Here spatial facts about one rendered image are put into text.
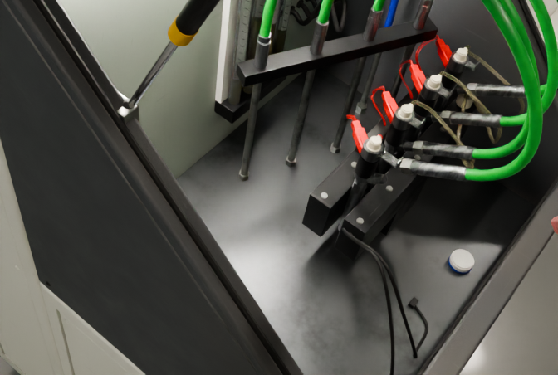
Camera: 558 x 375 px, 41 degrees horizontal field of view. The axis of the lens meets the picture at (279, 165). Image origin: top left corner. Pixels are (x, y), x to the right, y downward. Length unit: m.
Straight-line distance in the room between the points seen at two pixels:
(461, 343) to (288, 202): 0.38
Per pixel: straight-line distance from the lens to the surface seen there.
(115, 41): 0.91
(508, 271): 1.13
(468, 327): 1.07
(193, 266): 0.74
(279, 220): 1.22
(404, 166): 0.98
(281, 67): 1.06
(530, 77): 0.81
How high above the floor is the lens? 1.85
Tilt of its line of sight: 52 degrees down
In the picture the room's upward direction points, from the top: 12 degrees clockwise
